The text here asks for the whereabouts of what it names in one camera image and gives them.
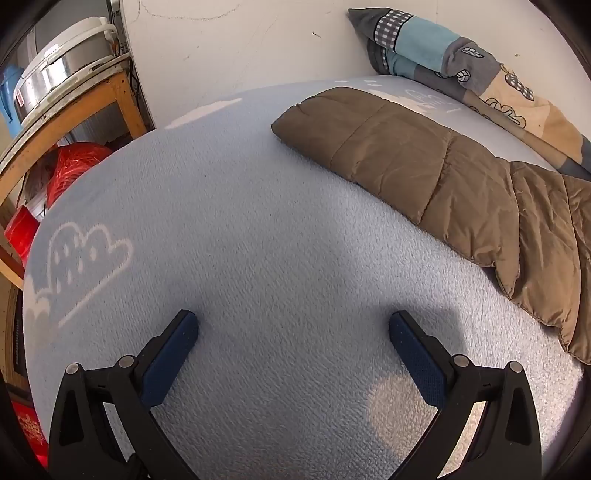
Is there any red patterned box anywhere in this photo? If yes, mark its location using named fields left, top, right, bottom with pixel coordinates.
left=9, top=399, right=49, bottom=467

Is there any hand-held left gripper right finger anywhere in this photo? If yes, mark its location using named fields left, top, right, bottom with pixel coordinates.
left=389, top=310, right=542, bottom=480

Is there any red plastic bag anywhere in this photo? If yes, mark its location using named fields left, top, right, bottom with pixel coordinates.
left=46, top=142, right=114, bottom=208

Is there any patchwork rolled quilt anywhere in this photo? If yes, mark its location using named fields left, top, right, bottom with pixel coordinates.
left=347, top=8, right=591, bottom=181

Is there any blue plastic jug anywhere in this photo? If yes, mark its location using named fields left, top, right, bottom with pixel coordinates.
left=0, top=65, right=24, bottom=139

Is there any wooden side table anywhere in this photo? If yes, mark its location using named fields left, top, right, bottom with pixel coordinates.
left=0, top=52, right=156, bottom=291

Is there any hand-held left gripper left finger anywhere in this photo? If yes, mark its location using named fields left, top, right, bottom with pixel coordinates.
left=48, top=310, right=200, bottom=480

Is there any brown padded jacket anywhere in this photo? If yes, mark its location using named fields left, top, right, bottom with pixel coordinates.
left=271, top=86, right=591, bottom=365

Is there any light blue cloud-print blanket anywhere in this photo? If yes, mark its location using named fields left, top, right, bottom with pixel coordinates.
left=22, top=76, right=585, bottom=480

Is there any white rice cooker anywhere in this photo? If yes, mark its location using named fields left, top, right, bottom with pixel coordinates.
left=14, top=16, right=120, bottom=127

